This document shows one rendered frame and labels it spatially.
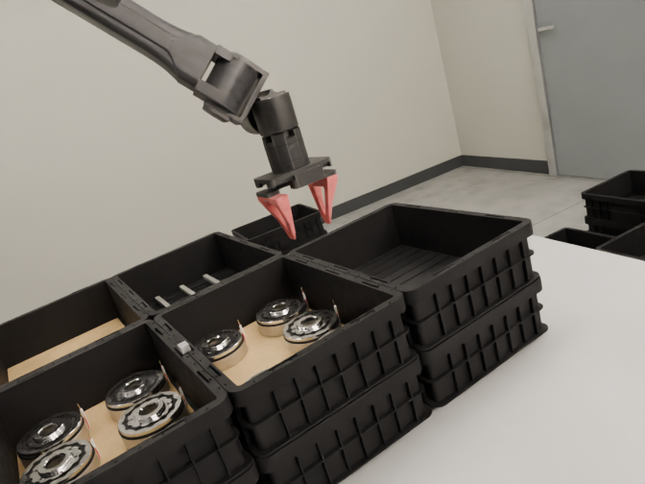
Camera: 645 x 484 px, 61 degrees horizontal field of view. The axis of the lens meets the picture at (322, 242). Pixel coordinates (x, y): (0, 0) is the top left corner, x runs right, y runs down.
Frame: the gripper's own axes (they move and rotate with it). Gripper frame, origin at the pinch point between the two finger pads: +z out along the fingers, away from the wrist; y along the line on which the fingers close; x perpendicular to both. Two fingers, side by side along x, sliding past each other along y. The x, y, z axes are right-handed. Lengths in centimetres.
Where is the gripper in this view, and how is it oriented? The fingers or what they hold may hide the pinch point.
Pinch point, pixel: (309, 226)
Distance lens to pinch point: 82.9
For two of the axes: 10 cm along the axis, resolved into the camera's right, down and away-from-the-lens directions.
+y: -8.2, 3.8, -4.2
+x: 5.0, 1.2, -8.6
